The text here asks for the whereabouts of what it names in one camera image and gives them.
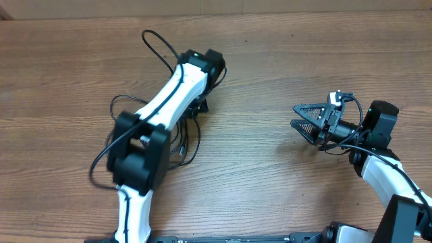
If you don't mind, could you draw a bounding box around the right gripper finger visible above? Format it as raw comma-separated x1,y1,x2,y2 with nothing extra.
290,119,325,146
293,103,333,128

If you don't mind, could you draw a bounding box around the thick black USB cable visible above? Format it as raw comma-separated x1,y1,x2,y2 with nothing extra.
104,114,202,171

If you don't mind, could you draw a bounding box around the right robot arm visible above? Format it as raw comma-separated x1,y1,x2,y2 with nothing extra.
290,101,431,242

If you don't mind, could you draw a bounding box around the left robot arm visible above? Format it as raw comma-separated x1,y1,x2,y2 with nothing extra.
107,49,225,242

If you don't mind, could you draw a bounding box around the cardboard backdrop panel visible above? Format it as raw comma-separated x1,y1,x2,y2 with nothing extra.
1,0,431,20

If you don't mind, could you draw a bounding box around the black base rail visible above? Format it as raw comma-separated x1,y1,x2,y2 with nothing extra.
84,232,325,243

